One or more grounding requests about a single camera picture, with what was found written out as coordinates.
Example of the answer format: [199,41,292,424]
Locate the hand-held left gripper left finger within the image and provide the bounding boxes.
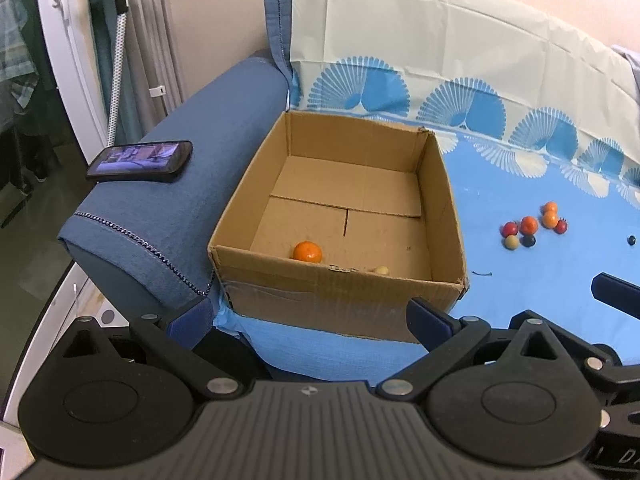
[60,300,243,400]

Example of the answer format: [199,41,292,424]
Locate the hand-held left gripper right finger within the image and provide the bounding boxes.
[376,297,621,403]

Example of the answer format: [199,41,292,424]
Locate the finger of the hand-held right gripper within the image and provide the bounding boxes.
[590,272,640,319]

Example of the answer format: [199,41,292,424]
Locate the brown cardboard box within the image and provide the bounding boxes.
[207,111,471,345]

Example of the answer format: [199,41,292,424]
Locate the blue fan-patterned cloth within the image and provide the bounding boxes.
[215,0,640,381]

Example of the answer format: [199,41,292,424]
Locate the large orange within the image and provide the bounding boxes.
[292,241,322,263]

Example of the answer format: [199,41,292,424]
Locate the black smartphone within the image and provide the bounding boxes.
[85,140,194,183]

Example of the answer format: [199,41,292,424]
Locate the blue sofa armrest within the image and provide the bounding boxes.
[56,0,301,381]

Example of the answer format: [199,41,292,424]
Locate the white patterned cloth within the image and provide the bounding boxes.
[611,42,640,70]

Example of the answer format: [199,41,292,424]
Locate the grey curtain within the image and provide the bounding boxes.
[122,0,187,133]

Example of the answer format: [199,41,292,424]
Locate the black white braided hose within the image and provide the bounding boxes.
[106,0,130,149]

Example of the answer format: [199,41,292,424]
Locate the white door frame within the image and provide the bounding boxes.
[32,0,115,147]

